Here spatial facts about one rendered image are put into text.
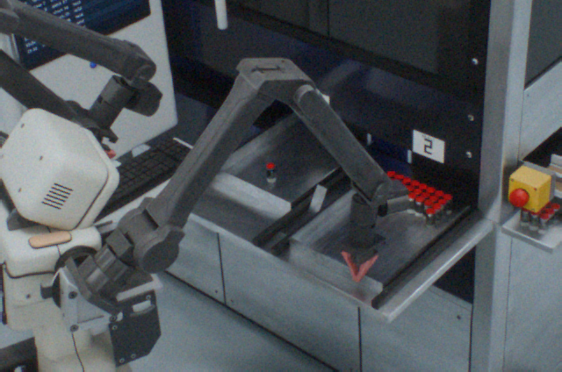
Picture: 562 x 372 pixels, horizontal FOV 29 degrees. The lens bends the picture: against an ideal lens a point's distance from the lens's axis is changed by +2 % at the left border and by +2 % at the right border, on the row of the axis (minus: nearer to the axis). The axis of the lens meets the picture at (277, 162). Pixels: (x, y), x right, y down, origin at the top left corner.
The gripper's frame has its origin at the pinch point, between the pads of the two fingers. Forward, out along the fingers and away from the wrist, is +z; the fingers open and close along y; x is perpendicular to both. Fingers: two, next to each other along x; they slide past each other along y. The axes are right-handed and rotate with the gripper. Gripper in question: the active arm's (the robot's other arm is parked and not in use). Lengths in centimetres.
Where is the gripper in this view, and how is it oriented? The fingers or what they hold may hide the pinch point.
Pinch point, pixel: (356, 277)
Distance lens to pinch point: 235.2
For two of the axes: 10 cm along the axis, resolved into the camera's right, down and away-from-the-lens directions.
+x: -7.6, -3.4, 5.6
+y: 6.5, -3.1, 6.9
